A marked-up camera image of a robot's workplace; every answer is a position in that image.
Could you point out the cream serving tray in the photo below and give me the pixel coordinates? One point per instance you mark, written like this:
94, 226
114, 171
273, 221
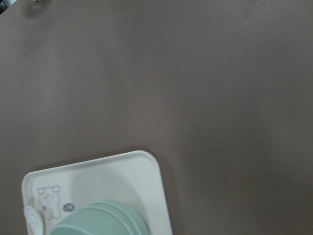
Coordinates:
133, 178

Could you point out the white ceramic spoon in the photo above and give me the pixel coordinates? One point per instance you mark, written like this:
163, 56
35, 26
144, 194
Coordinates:
35, 220

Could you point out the green bowl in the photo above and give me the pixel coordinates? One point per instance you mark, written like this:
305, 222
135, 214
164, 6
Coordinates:
130, 218
91, 221

